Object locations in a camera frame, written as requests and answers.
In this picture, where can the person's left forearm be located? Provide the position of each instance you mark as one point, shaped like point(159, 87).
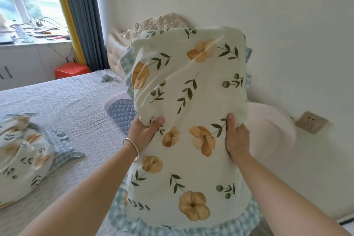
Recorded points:
point(91, 188)

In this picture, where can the person's left hand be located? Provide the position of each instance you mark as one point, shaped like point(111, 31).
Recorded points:
point(141, 136)

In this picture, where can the blue quilted pillow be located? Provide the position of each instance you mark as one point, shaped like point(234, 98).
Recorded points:
point(121, 114)

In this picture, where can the beige wall socket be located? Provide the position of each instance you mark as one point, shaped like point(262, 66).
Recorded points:
point(311, 122)

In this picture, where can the blue-grey curtain with yellow edge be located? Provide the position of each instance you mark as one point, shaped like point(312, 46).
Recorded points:
point(83, 17)

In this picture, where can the grey quilted bedspread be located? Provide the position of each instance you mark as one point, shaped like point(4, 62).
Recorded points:
point(77, 114)

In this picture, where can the small green gingham cloth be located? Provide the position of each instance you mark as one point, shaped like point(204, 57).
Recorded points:
point(110, 76)

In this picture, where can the person's left thumb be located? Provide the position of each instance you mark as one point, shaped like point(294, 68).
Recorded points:
point(157, 123)

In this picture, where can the floral pillow with gingham ruffle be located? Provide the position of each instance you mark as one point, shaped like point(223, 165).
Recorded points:
point(19, 158)
point(193, 92)

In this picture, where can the person's right forearm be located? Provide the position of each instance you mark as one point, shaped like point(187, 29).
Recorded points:
point(284, 197)

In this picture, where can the cream ornate headboard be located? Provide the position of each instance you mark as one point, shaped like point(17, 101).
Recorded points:
point(119, 47)

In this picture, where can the red plastic stool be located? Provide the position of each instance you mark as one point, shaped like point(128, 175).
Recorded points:
point(72, 70)

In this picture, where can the white cabinet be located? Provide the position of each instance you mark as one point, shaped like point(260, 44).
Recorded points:
point(33, 64)

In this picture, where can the person's right hand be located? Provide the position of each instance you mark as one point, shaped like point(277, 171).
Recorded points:
point(237, 141)

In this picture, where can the person's right thumb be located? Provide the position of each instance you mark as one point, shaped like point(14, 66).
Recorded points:
point(231, 123)

